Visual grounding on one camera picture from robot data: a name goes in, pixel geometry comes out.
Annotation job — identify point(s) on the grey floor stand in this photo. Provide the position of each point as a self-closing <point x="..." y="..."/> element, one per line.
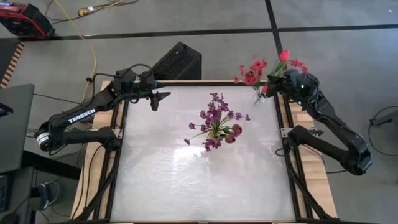
<point x="388" y="118"/>

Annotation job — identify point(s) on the dark handheld device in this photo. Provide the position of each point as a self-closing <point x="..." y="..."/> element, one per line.
<point x="4" y="110"/>

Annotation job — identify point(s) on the clear glass vase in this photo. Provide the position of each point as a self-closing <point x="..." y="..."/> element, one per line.
<point x="257" y="101"/>

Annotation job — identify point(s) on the red flower bunch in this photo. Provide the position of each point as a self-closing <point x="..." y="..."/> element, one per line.
<point x="253" y="76"/>

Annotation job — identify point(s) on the black perforated box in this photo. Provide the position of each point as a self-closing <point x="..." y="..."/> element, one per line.
<point x="177" y="62"/>

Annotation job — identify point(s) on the pink-red flower bunch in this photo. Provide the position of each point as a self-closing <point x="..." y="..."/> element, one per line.
<point x="300" y="63"/>

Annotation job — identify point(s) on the red and black toolbox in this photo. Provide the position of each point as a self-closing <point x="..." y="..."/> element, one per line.
<point x="21" y="18"/>

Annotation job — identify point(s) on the long-stemmed red tulip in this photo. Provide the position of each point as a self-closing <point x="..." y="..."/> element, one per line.
<point x="283" y="56"/>

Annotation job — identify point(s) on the yellow power plug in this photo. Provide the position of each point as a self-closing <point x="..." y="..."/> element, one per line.
<point x="83" y="12"/>

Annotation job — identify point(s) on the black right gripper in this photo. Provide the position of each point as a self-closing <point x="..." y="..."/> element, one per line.
<point x="298" y="87"/>

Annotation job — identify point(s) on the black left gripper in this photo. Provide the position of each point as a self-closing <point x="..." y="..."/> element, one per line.
<point x="143" y="85"/>

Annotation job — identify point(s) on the dark grey desk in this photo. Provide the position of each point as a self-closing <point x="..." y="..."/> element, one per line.
<point x="18" y="199"/>

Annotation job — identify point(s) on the striped slatted panel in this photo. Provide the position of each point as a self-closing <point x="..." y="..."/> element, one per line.
<point x="12" y="65"/>

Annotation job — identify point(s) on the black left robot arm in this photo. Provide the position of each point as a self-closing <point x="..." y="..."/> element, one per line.
<point x="81" y="115"/>

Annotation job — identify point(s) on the yellow glass vase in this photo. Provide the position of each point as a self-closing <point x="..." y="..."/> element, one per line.
<point x="214" y="134"/>

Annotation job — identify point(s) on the silver mounting plate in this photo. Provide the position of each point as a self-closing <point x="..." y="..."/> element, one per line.
<point x="285" y="132"/>

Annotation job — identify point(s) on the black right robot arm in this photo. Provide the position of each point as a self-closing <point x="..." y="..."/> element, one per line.
<point x="335" y="124"/>

